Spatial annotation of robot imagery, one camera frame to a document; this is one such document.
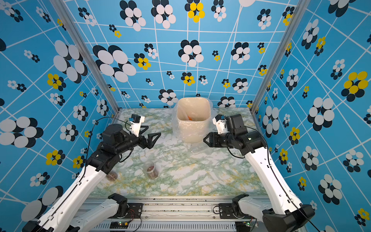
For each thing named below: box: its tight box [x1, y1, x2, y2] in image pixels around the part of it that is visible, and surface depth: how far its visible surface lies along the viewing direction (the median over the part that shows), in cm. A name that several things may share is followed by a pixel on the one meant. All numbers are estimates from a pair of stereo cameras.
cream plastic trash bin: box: [176, 96, 212, 144], surface depth 91 cm
